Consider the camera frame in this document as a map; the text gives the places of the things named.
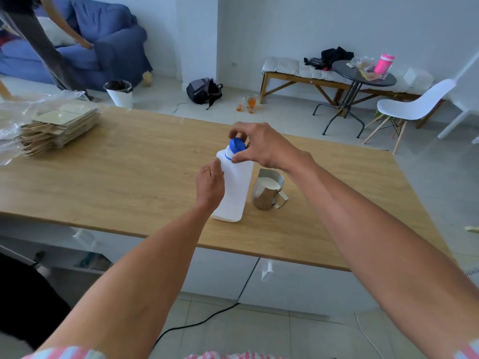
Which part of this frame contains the person's right hand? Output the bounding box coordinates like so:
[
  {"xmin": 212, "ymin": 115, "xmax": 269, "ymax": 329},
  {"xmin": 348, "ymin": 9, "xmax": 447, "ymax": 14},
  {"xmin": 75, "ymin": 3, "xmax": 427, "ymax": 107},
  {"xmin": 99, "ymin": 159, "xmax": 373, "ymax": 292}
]
[{"xmin": 229, "ymin": 122, "xmax": 315, "ymax": 172}]

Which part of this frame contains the person's left hand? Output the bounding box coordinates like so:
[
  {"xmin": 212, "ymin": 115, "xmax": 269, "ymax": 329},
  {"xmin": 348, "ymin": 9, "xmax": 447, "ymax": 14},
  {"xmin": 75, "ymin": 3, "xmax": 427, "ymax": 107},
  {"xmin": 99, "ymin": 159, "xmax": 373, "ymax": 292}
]
[{"xmin": 195, "ymin": 159, "xmax": 225, "ymax": 214}]

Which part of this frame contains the white plastic milk bottle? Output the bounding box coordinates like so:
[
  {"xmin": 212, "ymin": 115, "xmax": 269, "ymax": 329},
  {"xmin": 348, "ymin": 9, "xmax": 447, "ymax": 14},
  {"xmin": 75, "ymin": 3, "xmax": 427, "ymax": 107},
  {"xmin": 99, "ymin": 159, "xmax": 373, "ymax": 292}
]
[{"xmin": 211, "ymin": 144, "xmax": 255, "ymax": 223}]

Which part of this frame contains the person's right forearm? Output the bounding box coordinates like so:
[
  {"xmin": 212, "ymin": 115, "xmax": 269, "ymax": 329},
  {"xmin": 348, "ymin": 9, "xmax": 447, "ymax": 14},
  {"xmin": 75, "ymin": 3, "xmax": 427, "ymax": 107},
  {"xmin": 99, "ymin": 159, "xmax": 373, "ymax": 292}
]
[{"xmin": 288, "ymin": 153, "xmax": 479, "ymax": 350}]

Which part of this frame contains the person's left forearm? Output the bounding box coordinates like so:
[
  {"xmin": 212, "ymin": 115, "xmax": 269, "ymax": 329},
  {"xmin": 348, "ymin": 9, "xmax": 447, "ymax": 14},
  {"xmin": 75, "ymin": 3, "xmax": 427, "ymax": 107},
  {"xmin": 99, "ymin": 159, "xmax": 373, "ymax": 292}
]
[{"xmin": 35, "ymin": 200, "xmax": 221, "ymax": 359}]

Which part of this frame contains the steel milk pitcher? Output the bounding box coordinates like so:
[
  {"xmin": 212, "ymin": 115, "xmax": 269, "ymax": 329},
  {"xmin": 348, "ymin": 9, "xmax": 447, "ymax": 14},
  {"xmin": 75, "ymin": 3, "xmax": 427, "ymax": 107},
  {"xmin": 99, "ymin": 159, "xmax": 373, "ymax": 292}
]
[{"xmin": 251, "ymin": 168, "xmax": 289, "ymax": 211}]

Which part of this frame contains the black backpack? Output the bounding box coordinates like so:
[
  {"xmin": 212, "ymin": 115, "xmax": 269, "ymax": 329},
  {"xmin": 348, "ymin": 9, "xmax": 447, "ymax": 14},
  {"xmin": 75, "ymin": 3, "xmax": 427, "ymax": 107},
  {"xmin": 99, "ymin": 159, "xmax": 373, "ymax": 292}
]
[{"xmin": 186, "ymin": 78, "xmax": 224, "ymax": 110}]

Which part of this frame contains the wooden bench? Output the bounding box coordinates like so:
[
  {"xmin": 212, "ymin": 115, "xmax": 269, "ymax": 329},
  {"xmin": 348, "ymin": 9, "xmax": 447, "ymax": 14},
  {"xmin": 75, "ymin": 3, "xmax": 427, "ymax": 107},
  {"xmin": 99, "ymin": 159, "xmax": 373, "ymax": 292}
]
[{"xmin": 260, "ymin": 57, "xmax": 446, "ymax": 129}]

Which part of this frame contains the white bench cushion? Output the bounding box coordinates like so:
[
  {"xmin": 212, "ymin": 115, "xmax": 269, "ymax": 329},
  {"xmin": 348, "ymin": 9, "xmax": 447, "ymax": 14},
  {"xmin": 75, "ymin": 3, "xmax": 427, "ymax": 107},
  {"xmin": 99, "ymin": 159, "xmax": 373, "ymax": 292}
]
[{"xmin": 262, "ymin": 57, "xmax": 435, "ymax": 94}]

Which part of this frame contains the white trash bin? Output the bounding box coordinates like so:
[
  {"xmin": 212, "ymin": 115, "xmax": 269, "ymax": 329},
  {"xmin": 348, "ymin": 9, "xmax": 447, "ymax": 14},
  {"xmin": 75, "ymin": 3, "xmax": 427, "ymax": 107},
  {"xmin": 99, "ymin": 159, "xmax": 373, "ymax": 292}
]
[{"xmin": 103, "ymin": 80, "xmax": 134, "ymax": 109}]

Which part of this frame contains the black round metal table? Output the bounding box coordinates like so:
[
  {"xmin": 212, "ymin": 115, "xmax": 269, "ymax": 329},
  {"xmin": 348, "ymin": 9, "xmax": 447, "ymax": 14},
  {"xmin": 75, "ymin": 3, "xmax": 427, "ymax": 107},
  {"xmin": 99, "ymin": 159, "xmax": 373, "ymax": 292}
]
[{"xmin": 312, "ymin": 60, "xmax": 397, "ymax": 139}]

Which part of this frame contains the black clothes pile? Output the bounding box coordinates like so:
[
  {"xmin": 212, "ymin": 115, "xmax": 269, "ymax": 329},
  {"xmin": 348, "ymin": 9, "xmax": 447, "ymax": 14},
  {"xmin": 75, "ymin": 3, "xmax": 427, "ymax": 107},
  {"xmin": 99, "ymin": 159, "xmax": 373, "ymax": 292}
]
[{"xmin": 304, "ymin": 46, "xmax": 355, "ymax": 70}]

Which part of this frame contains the blue sofa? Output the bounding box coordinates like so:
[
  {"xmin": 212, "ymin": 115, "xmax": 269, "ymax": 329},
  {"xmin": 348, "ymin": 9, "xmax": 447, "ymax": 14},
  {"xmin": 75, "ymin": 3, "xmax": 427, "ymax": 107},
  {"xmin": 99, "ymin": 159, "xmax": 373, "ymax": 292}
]
[{"xmin": 0, "ymin": 0, "xmax": 153, "ymax": 93}]

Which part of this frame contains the stack of brown paper bags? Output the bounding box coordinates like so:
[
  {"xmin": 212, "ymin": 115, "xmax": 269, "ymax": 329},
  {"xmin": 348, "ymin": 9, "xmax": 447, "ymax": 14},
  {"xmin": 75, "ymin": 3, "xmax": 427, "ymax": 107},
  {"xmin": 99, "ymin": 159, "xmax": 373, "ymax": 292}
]
[{"xmin": 15, "ymin": 102, "xmax": 101, "ymax": 157}]

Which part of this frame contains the pink drinking bottle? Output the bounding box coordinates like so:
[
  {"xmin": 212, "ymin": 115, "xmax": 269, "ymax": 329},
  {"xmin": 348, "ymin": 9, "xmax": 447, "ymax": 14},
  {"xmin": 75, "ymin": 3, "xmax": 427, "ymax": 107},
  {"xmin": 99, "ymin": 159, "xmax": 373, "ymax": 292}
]
[{"xmin": 374, "ymin": 53, "xmax": 396, "ymax": 76}]

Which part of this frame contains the white chair with wooden legs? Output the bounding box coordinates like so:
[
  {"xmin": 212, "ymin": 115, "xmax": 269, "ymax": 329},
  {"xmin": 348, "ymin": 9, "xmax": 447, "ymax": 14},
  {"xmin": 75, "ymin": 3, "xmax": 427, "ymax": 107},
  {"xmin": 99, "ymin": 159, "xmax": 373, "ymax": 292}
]
[{"xmin": 362, "ymin": 79, "xmax": 457, "ymax": 155}]

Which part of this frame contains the white box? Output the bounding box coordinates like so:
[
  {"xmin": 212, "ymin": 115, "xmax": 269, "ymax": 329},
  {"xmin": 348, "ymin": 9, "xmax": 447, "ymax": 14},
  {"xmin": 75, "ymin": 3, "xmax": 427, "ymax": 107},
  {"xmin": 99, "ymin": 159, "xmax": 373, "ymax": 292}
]
[{"xmin": 402, "ymin": 67, "xmax": 435, "ymax": 90}]

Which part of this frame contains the white pillow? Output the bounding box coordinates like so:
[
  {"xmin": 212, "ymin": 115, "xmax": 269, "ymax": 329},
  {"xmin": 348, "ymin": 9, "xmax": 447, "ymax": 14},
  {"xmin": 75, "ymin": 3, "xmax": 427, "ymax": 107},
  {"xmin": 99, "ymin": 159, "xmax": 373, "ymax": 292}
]
[{"xmin": 37, "ymin": 16, "xmax": 77, "ymax": 47}]

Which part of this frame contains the clear plastic wrap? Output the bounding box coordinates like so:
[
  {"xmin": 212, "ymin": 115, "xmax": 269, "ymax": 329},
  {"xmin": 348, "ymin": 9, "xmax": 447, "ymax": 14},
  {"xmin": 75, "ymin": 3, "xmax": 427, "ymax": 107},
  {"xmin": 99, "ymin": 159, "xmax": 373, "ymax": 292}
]
[{"xmin": 0, "ymin": 90, "xmax": 99, "ymax": 166}]

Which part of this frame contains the black chair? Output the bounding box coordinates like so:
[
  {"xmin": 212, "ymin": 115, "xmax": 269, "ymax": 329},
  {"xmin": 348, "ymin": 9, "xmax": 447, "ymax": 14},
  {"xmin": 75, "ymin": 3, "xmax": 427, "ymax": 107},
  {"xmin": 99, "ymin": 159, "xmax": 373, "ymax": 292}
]
[{"xmin": 0, "ymin": 253, "xmax": 72, "ymax": 350}]

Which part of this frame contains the pink striped shirt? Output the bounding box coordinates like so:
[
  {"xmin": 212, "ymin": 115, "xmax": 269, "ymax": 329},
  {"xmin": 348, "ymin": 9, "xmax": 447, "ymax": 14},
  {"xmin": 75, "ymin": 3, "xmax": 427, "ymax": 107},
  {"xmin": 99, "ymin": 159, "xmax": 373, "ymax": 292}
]
[{"xmin": 22, "ymin": 340, "xmax": 479, "ymax": 359}]

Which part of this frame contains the black cable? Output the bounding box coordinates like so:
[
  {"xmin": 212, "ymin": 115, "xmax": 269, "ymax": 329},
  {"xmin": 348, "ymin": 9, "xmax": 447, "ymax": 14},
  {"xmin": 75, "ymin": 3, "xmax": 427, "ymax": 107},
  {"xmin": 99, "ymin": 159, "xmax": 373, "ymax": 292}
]
[{"xmin": 151, "ymin": 258, "xmax": 260, "ymax": 350}]

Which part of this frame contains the white furniture frame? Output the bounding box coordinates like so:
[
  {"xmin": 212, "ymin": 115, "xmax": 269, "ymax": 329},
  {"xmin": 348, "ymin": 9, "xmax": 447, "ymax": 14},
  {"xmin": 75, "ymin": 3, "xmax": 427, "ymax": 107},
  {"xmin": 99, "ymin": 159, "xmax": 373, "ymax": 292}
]
[{"xmin": 437, "ymin": 52, "xmax": 479, "ymax": 144}]

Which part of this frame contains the white cable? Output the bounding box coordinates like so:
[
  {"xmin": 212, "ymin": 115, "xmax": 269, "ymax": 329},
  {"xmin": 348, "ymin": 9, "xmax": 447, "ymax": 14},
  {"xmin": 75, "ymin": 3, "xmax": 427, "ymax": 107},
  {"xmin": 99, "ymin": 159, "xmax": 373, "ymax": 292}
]
[{"xmin": 354, "ymin": 312, "xmax": 384, "ymax": 359}]

